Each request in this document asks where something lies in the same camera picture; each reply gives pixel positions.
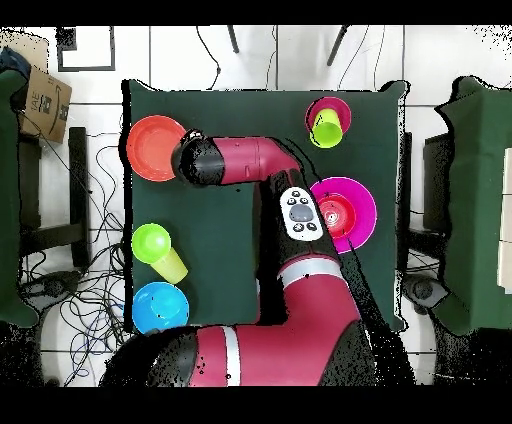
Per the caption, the black square floor frame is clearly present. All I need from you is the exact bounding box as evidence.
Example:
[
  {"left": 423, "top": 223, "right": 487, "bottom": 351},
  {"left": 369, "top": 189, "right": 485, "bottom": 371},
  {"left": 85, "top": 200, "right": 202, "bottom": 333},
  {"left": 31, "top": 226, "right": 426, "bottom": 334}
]
[{"left": 56, "top": 25, "right": 116, "bottom": 73}]

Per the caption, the green cloth side table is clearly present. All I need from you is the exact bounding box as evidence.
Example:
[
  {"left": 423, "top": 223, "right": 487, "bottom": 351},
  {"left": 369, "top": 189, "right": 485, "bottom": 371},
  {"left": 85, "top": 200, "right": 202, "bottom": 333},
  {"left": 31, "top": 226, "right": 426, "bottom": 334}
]
[
  {"left": 433, "top": 76, "right": 512, "bottom": 336},
  {"left": 0, "top": 69, "right": 41, "bottom": 329}
]

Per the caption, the dark green tablecloth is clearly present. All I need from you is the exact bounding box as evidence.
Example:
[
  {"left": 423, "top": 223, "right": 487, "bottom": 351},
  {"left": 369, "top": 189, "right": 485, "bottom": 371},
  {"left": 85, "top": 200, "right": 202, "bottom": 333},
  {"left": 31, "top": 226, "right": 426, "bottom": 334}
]
[{"left": 121, "top": 78, "right": 411, "bottom": 334}]

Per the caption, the yellow cup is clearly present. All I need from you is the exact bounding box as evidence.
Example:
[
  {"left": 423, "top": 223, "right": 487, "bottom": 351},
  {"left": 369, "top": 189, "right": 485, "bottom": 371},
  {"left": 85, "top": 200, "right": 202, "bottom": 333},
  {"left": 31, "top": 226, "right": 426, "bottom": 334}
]
[{"left": 150, "top": 246, "right": 190, "bottom": 286}]

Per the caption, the black chair frame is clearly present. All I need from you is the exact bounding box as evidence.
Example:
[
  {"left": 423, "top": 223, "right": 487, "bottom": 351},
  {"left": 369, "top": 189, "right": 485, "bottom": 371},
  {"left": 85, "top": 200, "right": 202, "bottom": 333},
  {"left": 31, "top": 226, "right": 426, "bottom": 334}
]
[{"left": 17, "top": 126, "right": 91, "bottom": 270}]

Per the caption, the blue bowl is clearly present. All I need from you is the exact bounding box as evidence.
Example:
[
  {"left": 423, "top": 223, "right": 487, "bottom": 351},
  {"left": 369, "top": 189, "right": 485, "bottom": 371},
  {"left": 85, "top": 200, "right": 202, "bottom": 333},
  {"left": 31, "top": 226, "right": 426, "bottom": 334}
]
[{"left": 131, "top": 281, "right": 190, "bottom": 335}]

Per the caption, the large magenta bowl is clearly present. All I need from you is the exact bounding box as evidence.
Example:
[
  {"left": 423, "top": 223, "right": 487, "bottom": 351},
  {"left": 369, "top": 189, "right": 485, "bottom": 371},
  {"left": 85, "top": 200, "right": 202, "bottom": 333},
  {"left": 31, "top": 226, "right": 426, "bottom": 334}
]
[{"left": 309, "top": 176, "right": 378, "bottom": 255}]

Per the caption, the black cable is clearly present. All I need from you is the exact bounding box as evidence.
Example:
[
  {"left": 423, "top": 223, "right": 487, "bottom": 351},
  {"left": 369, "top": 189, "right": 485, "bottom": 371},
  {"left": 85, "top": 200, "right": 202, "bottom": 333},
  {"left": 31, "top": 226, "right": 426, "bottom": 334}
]
[{"left": 195, "top": 25, "right": 222, "bottom": 91}]

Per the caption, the small orange bowl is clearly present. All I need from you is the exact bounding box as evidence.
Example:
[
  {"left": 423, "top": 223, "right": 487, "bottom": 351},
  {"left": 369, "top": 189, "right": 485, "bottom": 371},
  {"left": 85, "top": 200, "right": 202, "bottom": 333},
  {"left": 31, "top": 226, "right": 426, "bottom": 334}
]
[{"left": 317, "top": 192, "right": 357, "bottom": 240}]

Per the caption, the white box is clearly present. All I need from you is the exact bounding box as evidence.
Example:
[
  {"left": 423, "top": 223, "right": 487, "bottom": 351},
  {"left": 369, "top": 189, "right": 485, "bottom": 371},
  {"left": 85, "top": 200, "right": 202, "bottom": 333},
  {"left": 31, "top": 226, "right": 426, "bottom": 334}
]
[{"left": 496, "top": 146, "right": 512, "bottom": 295}]

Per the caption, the tangle of black cables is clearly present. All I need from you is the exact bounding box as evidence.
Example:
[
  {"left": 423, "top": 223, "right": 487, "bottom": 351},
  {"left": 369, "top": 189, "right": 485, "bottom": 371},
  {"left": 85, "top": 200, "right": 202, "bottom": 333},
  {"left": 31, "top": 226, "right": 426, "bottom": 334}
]
[{"left": 17, "top": 131, "right": 133, "bottom": 387}]

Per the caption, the cardboard box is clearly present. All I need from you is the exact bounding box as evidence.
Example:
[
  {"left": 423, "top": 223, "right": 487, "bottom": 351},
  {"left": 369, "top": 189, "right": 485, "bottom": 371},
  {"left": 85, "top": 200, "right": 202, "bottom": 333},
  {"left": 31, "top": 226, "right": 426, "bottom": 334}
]
[{"left": 17, "top": 66, "right": 73, "bottom": 144}]

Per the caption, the lime green cup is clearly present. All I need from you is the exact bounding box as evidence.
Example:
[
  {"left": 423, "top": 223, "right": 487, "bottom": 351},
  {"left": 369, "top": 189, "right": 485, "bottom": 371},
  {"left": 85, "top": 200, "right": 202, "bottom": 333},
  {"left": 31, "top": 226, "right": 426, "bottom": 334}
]
[{"left": 308, "top": 107, "right": 344, "bottom": 150}]

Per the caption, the dark grey pedestal leg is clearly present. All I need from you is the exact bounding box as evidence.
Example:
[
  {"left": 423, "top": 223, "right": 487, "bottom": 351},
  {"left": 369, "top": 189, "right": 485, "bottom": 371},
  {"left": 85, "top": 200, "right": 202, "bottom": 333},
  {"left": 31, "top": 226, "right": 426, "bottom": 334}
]
[
  {"left": 401, "top": 271, "right": 449, "bottom": 317},
  {"left": 17, "top": 269, "right": 83, "bottom": 305}
]

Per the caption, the large orange bowl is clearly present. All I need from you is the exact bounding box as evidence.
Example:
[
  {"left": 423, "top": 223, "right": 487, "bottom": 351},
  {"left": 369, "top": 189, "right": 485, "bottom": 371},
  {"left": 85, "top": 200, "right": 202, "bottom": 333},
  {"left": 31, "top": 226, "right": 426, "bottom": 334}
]
[{"left": 125, "top": 114, "right": 188, "bottom": 183}]

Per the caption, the blue object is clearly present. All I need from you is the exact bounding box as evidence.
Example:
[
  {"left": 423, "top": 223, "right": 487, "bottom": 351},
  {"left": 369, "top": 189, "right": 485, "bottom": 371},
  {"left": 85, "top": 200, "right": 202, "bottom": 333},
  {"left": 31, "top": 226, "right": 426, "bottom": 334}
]
[{"left": 0, "top": 45, "right": 32, "bottom": 79}]

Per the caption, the small crimson pink bowl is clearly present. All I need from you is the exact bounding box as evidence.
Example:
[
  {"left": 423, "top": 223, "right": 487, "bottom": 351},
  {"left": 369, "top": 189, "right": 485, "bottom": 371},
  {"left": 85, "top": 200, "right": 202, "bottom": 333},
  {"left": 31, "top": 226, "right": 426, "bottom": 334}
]
[{"left": 304, "top": 96, "right": 353, "bottom": 135}]

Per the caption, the small green bowl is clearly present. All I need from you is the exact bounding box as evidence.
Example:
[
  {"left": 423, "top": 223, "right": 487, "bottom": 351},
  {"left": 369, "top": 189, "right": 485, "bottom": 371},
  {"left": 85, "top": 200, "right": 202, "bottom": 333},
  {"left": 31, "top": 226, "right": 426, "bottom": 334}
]
[{"left": 130, "top": 222, "right": 173, "bottom": 266}]

